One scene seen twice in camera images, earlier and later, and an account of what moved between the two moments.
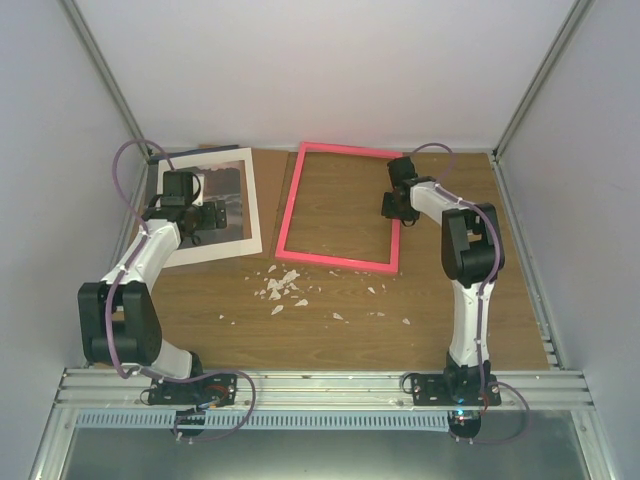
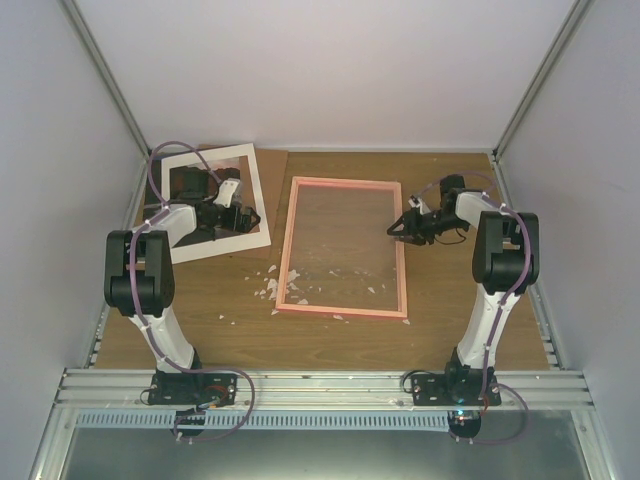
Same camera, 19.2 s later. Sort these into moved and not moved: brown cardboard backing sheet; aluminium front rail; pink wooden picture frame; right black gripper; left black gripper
Moved: pink wooden picture frame; left black gripper; right black gripper
Not moved: brown cardboard backing sheet; aluminium front rail
